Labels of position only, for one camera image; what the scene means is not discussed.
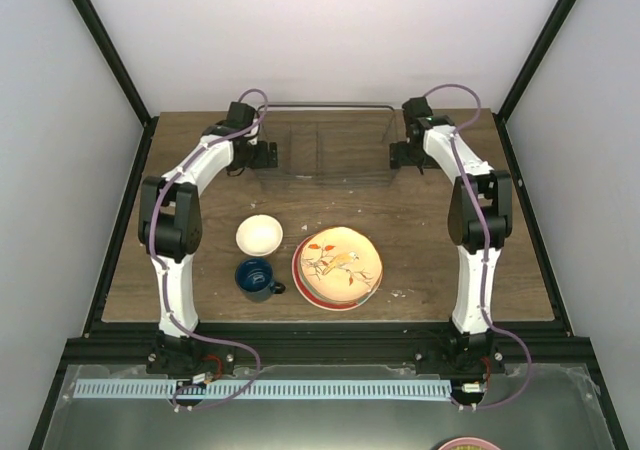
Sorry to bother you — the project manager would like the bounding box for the green-rimmed plate in stack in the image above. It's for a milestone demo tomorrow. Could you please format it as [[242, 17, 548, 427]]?
[[291, 249, 382, 311]]

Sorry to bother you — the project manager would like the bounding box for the grey wire dish rack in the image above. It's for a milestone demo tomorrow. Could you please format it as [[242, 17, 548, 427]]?
[[255, 102, 398, 190]]

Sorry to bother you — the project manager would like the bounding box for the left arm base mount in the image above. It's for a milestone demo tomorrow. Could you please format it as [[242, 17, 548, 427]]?
[[146, 331, 235, 378]]

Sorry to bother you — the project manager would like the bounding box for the pink plate at bottom edge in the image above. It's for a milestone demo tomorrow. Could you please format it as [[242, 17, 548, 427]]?
[[438, 437, 499, 450]]

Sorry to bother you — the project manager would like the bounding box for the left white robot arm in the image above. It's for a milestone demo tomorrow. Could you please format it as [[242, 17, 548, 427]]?
[[138, 100, 270, 338]]

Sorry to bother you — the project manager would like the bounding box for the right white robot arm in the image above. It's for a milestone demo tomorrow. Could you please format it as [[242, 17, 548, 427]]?
[[390, 96, 513, 336]]

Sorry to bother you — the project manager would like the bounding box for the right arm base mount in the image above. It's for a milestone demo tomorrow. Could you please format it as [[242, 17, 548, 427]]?
[[413, 328, 505, 377]]

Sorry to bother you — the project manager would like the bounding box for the light blue slotted cable duct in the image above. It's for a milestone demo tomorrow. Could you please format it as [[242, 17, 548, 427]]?
[[72, 378, 452, 401]]

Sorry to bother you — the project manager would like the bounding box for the red-rimmed white plate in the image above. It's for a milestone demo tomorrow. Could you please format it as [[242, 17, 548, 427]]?
[[291, 238, 383, 311]]

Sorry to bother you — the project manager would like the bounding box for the cream ceramic bowl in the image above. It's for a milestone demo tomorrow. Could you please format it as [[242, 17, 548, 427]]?
[[235, 214, 283, 257]]

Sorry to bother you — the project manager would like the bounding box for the black aluminium frame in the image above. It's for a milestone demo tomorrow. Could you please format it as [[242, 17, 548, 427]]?
[[29, 0, 628, 449]]

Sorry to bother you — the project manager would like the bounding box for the dark blue ceramic mug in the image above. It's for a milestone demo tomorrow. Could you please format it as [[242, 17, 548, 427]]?
[[234, 258, 286, 303]]

